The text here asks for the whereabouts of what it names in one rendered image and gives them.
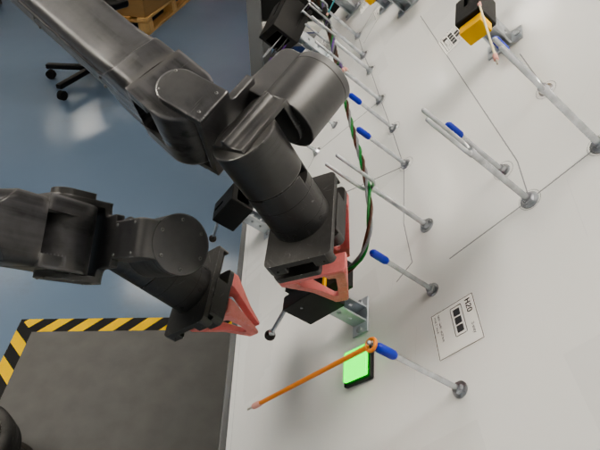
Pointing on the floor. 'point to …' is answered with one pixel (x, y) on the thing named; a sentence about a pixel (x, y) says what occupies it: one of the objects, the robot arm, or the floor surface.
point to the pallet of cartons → (146, 10)
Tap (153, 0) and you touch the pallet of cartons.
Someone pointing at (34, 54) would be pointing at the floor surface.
